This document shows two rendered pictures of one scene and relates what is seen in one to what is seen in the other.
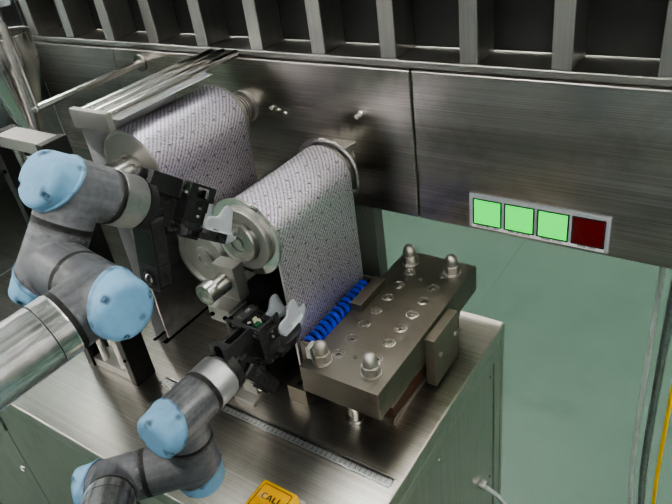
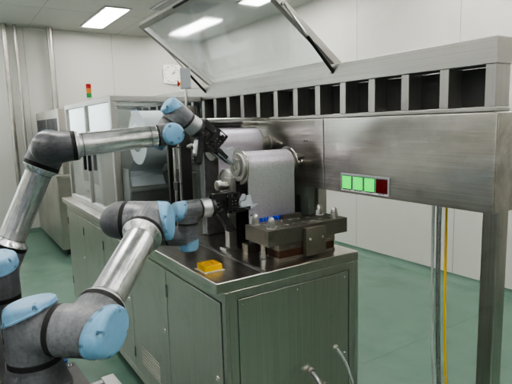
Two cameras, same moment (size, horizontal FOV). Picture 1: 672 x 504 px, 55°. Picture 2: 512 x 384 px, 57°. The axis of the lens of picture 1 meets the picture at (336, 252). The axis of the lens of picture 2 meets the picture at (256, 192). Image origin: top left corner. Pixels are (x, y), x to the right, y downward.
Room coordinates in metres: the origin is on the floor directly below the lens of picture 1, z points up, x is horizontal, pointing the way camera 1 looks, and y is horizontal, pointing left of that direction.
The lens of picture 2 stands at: (-0.85, -0.54, 1.42)
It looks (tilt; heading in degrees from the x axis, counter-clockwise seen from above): 8 degrees down; 19
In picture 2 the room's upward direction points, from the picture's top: 2 degrees counter-clockwise
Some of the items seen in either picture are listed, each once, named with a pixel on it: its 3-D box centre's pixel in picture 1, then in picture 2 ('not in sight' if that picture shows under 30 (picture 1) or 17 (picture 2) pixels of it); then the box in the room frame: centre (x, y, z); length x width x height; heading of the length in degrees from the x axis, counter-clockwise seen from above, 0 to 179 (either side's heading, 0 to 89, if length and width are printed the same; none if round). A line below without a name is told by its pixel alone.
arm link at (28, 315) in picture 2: not in sight; (34, 326); (-0.06, 0.26, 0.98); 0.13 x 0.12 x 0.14; 100
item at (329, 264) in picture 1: (325, 272); (272, 198); (1.01, 0.03, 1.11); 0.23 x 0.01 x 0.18; 142
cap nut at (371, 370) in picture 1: (370, 363); (271, 222); (0.82, -0.03, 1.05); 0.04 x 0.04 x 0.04
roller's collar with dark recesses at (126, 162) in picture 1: (121, 176); not in sight; (1.09, 0.36, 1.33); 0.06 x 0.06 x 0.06; 52
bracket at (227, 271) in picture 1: (237, 335); (227, 214); (0.94, 0.20, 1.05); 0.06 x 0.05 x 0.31; 142
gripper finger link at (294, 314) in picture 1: (292, 313); (248, 201); (0.90, 0.09, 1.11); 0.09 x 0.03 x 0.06; 141
